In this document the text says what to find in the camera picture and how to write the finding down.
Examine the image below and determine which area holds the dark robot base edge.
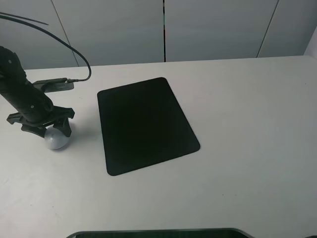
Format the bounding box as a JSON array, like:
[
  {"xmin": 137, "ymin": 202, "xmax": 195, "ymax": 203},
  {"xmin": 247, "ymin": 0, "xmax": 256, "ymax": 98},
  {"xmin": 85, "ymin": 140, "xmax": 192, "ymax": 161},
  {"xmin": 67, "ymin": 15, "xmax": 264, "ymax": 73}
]
[{"xmin": 68, "ymin": 228, "xmax": 252, "ymax": 238}]

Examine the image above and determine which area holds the grey computer mouse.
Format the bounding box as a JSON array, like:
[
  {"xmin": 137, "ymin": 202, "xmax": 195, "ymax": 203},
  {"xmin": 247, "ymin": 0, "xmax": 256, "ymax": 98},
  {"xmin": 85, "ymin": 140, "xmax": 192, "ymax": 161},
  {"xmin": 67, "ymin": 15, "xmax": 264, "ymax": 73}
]
[{"xmin": 44, "ymin": 127, "xmax": 69, "ymax": 150}]

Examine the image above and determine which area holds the black camera cable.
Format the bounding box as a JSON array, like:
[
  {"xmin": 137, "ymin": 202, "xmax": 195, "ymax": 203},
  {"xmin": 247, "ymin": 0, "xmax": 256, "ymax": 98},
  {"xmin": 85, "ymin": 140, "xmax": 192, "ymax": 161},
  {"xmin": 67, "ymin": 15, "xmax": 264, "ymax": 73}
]
[{"xmin": 0, "ymin": 12, "xmax": 92, "ymax": 83}]

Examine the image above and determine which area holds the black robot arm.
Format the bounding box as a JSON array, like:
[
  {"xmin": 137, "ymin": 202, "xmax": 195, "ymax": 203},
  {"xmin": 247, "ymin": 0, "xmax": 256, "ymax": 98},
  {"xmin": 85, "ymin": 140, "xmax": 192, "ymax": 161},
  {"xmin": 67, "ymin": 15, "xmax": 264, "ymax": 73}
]
[{"xmin": 0, "ymin": 47, "xmax": 75, "ymax": 138}]

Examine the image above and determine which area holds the black mouse pad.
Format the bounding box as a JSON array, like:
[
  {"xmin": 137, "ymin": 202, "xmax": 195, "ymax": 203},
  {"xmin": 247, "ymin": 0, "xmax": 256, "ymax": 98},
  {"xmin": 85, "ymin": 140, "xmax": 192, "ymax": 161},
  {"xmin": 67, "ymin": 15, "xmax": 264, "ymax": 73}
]
[{"xmin": 97, "ymin": 77, "xmax": 201, "ymax": 176}]

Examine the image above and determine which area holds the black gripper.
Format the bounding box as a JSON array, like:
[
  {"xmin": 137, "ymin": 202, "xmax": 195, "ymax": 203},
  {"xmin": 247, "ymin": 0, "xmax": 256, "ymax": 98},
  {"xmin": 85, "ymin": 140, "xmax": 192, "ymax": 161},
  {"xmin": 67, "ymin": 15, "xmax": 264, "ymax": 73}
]
[{"xmin": 6, "ymin": 105, "xmax": 75, "ymax": 138}]

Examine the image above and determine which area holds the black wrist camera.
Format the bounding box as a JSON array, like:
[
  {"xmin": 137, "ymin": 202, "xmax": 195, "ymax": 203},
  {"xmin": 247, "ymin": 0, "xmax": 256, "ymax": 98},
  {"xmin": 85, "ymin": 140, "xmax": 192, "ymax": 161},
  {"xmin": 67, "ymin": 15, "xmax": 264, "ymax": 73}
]
[{"xmin": 32, "ymin": 78, "xmax": 74, "ymax": 93}]

